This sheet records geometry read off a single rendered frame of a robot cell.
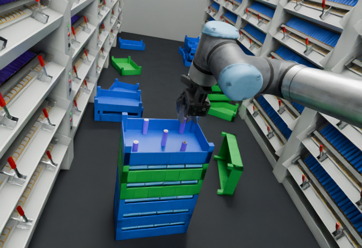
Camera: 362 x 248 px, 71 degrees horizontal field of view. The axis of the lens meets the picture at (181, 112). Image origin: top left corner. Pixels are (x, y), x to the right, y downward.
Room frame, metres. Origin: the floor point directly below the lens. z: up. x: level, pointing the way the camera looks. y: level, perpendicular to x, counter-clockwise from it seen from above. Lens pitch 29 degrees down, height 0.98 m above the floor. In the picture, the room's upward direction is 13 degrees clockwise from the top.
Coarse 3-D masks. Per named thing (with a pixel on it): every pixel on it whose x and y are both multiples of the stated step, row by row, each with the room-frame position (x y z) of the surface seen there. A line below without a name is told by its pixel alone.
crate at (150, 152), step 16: (128, 128) 0.80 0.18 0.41; (160, 128) 0.84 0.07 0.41; (176, 128) 0.87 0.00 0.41; (192, 128) 0.87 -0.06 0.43; (128, 144) 0.62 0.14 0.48; (144, 144) 0.73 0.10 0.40; (160, 144) 0.75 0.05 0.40; (176, 144) 0.77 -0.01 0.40; (192, 144) 0.80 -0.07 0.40; (208, 144) 0.71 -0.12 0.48; (128, 160) 0.61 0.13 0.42; (144, 160) 0.63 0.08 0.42; (160, 160) 0.65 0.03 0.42; (176, 160) 0.67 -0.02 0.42; (192, 160) 0.69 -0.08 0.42; (208, 160) 0.71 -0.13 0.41
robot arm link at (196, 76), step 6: (192, 60) 0.70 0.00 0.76; (192, 66) 0.68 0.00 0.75; (192, 72) 0.67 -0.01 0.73; (198, 72) 0.66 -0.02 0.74; (192, 78) 0.67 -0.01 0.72; (198, 78) 0.66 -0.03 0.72; (204, 78) 0.66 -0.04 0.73; (210, 78) 0.66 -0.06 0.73; (204, 84) 0.66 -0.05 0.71; (210, 84) 0.67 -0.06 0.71
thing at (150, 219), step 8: (192, 208) 0.71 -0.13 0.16; (120, 216) 0.61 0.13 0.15; (136, 216) 0.63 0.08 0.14; (144, 216) 0.64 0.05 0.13; (152, 216) 0.65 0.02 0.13; (160, 216) 0.66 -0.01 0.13; (168, 216) 0.67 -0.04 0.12; (176, 216) 0.69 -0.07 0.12; (184, 216) 0.70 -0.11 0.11; (120, 224) 0.61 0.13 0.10; (128, 224) 0.62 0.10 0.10; (136, 224) 0.63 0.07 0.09; (144, 224) 0.64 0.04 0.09
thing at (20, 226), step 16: (64, 144) 0.90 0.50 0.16; (48, 160) 0.78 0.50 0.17; (32, 176) 0.67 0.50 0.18; (48, 176) 0.70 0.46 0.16; (32, 192) 0.61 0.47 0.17; (16, 208) 0.53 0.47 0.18; (32, 208) 0.55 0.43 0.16; (16, 224) 0.48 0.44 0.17; (32, 224) 0.50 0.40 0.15; (0, 240) 0.41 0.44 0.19; (16, 240) 0.43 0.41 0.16
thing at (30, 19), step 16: (0, 0) 0.68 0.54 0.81; (16, 0) 0.75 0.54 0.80; (32, 0) 0.80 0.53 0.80; (48, 0) 0.88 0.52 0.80; (64, 0) 0.91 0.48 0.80; (0, 16) 0.61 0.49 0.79; (16, 16) 0.68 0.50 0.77; (32, 16) 0.74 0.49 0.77; (48, 16) 0.76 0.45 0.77; (0, 32) 0.56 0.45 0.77; (16, 32) 0.60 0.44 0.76; (32, 32) 0.65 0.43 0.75; (48, 32) 0.78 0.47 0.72; (0, 48) 0.48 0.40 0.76; (16, 48) 0.54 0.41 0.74; (0, 64) 0.48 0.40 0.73
